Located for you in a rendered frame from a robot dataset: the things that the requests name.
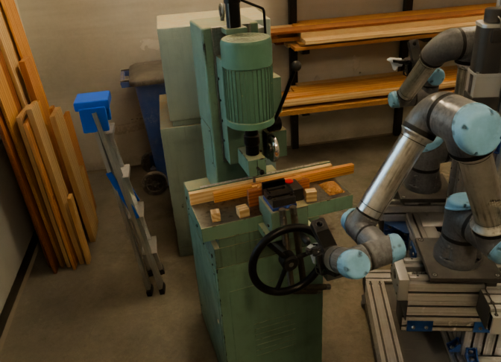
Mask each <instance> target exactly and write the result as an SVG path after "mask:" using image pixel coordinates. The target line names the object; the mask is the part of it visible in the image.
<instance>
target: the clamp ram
mask: <svg viewBox="0 0 501 362"><path fill-rule="evenodd" d="M279 185H285V179H284V178H282V179H278V180H272V181H267V182H262V195H264V192H263V189H266V188H272V187H276V186H279Z"/></svg>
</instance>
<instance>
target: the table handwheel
mask: <svg viewBox="0 0 501 362"><path fill-rule="evenodd" d="M290 232H304V233H306V234H309V235H311V236H312V237H313V238H314V239H315V236H314V234H313V232H312V230H311V227H310V226H309V225H306V224H302V223H292V224H287V225H284V226H280V227H278V228H276V229H274V230H272V231H271V232H269V233H268V234H267V235H265V236H264V237H263V238H262V239H261V240H260V241H259V242H258V244H257V245H256V246H255V247H254V249H253V252H252V253H251V255H250V259H249V263H248V273H249V277H250V280H251V281H252V283H253V285H254V286H255V287H256V288H257V289H258V290H260V291H262V292H263V293H266V294H268V295H272V296H285V295H289V294H292V293H296V292H298V291H300V290H302V289H304V288H305V287H307V286H308V285H310V284H311V283H312V282H313V281H314V280H315V279H316V278H317V277H318V275H319V274H317V273H316V271H315V268H313V270H312V271H311V273H310V274H309V275H308V276H307V277H306V278H304V279H303V280H301V281H300V282H298V283H296V284H294V285H291V286H288V287H285V288H281V285H282V283H283V280H284V277H285V275H286V272H287V271H292V270H294V269H295V268H296V267H297V266H298V264H299V259H301V258H304V257H307V256H308V255H307V254H306V252H304V253H301V254H298V255H295V254H294V253H293V252H292V251H291V250H287V249H286V248H285V247H284V246H283V242H282V241H275V242H272V241H273V240H274V239H275V238H278V237H279V236H281V235H284V234H286V233H290ZM315 240H316V239H315ZM271 242H272V243H271ZM266 246H268V247H269V248H270V249H272V250H273V251H274V252H275V253H276V254H278V256H279V258H278V260H279V263H280V264H281V266H282V267H283V270H282V272H281V274H280V278H279V280H278V282H277V285H276V287H275V288H273V287H270V286H267V285H265V284H264V283H263V282H262V281H261V280H260V279H259V277H258V275H257V271H256V265H257V262H258V258H259V256H260V254H261V252H262V251H263V250H264V249H265V247H266Z"/></svg>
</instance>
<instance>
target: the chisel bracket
mask: <svg viewBox="0 0 501 362"><path fill-rule="evenodd" d="M238 158H239V164H240V165H241V167H242V168H243V169H244V171H245V173H246V174H247V175H248V176H249V177H255V176H259V175H261V174H260V173H259V171H258V170H257V169H256V167H259V168H260V169H261V170H264V171H265V173H264V174H266V160H265V157H264V156H263V155H262V153H261V152H259V154H258V155H256V156H248V155H247V154H246V149H245V146H244V147H238Z"/></svg>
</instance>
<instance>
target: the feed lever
mask: <svg viewBox="0 0 501 362"><path fill-rule="evenodd" d="M301 66H302V65H301V63H300V62H299V61H297V60H296V61H294V62H293V63H292V73H291V76H290V78H289V81H288V83H287V86H286V89H285V91H284V93H283V96H282V99H281V101H280V105H279V106H278V109H277V112H276V115H275V116H274V119H275V122H274V124H272V125H271V126H270V127H267V130H268V131H269V132H272V131H277V130H281V128H282V121H281V119H280V117H279V114H280V111H281V109H282V107H283V104H284V101H285V99H286V96H287V94H288V92H289V89H290V86H291V84H292V81H293V79H294V76H295V74H296V72H297V71H299V70H300V69H301Z"/></svg>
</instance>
